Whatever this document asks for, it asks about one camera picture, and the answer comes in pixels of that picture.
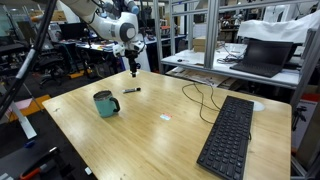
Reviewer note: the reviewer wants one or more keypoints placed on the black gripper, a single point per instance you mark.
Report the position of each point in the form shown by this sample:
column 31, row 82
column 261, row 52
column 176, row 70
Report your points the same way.
column 131, row 56

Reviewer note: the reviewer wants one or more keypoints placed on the black marker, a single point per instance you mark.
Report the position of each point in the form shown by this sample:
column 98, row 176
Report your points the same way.
column 131, row 90

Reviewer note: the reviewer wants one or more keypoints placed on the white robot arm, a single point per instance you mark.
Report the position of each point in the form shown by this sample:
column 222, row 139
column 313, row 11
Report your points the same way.
column 119, row 23

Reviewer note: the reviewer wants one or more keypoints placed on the teal thermos mug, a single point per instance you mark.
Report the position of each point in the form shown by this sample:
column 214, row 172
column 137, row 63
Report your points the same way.
column 105, row 103

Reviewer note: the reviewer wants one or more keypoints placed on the cardboard box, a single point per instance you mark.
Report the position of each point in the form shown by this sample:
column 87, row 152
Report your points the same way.
column 199, row 44

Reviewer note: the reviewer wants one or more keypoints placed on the red white blue sticker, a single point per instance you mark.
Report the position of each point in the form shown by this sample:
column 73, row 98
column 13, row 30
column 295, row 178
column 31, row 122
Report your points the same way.
column 165, row 116

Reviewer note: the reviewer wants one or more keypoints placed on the black laptop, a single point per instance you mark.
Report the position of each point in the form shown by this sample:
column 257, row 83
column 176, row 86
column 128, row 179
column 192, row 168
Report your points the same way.
column 264, row 58

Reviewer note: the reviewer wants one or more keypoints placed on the black computer keyboard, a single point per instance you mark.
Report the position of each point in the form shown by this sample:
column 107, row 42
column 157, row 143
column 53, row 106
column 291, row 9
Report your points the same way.
column 224, row 152

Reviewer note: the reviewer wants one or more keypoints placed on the white cloth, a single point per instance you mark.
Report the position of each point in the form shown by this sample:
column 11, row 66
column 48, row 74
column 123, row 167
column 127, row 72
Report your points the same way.
column 288, row 31

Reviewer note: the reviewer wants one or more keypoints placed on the white cable grommet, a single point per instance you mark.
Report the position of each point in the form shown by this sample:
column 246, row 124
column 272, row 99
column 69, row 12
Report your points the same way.
column 258, row 106

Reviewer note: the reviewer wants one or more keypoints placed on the aluminium frame shelf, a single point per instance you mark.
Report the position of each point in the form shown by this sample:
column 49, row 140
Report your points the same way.
column 187, row 58

